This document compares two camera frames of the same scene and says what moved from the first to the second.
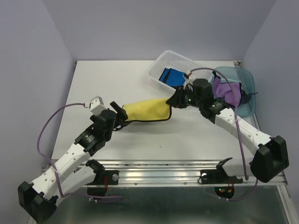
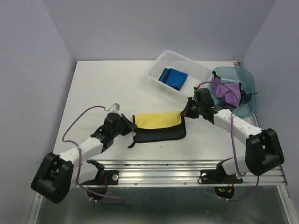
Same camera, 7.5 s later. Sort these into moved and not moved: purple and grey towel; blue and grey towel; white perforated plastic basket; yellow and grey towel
Moved: yellow and grey towel
Not moved: blue and grey towel; white perforated plastic basket; purple and grey towel
